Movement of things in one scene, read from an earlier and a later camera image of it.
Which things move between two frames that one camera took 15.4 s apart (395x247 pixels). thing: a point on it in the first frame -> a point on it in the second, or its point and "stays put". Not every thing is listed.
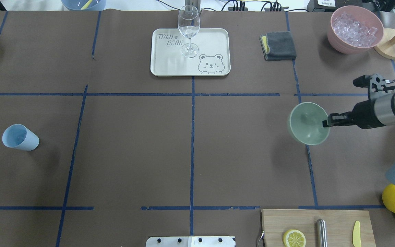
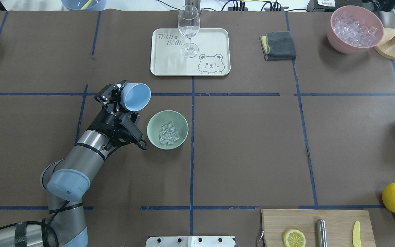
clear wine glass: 189,23 stays put
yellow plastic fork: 86,5 stays put
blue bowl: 84,5 stays put
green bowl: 306,124 -> 167,129
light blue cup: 19,136 -> 135,96
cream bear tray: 213,59 stays put
